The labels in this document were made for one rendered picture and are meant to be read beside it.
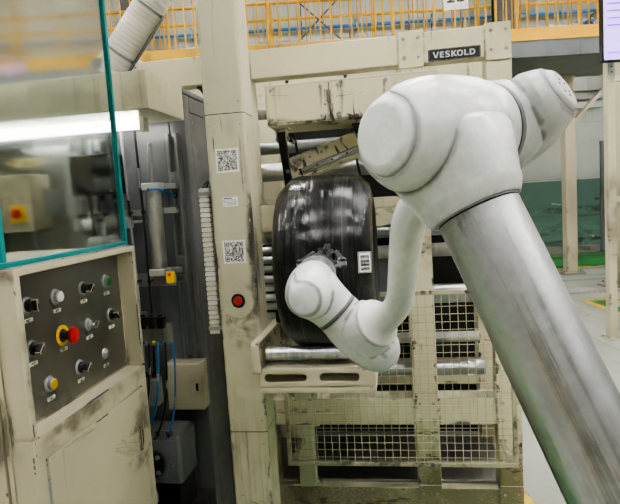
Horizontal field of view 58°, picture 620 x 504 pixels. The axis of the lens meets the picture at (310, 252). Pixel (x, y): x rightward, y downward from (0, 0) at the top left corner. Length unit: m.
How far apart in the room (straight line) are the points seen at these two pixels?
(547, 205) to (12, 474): 10.92
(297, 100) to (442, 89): 1.41
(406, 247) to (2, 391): 0.90
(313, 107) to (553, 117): 1.33
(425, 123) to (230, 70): 1.27
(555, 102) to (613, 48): 4.66
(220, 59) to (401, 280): 1.06
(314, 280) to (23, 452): 0.73
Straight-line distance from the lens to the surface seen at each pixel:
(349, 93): 2.03
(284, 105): 2.05
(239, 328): 1.85
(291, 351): 1.75
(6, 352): 1.36
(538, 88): 0.79
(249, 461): 2.00
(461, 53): 2.38
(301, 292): 1.12
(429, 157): 0.63
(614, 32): 5.48
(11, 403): 1.39
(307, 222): 1.59
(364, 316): 1.16
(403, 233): 0.98
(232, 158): 1.80
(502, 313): 0.65
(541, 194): 11.63
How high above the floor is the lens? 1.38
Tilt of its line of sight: 5 degrees down
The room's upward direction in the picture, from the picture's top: 4 degrees counter-clockwise
